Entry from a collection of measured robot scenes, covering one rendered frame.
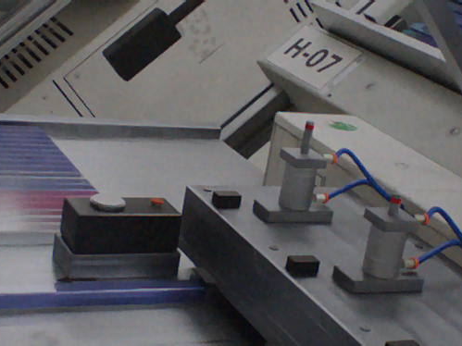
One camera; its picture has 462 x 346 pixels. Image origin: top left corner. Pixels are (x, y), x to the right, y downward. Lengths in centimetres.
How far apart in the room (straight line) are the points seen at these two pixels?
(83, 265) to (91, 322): 6
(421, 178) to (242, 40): 118
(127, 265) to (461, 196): 24
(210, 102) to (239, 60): 9
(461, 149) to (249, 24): 112
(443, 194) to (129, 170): 31
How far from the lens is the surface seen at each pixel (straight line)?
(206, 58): 198
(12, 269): 77
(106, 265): 76
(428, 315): 65
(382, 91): 103
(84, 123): 108
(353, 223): 78
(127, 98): 195
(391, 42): 103
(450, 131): 94
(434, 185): 83
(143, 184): 97
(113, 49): 68
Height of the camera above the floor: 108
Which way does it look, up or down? 6 degrees up
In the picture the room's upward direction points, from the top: 50 degrees clockwise
